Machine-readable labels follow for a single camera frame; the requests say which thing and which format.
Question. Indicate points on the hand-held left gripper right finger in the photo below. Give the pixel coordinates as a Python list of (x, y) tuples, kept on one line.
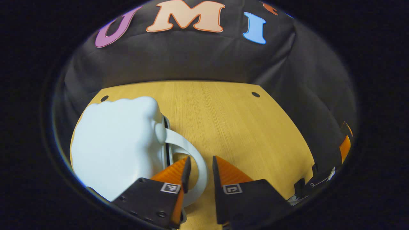
[(216, 179)]

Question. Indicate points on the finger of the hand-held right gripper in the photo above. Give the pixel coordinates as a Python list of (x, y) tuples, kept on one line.
[(348, 128), (345, 149)]

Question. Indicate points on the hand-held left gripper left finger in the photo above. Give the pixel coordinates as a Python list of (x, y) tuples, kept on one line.
[(187, 172)]

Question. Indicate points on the light blue suitcase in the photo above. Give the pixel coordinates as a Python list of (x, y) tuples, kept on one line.
[(118, 143)]

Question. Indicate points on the black backdrop cloth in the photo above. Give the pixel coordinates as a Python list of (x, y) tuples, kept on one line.
[(191, 60)]

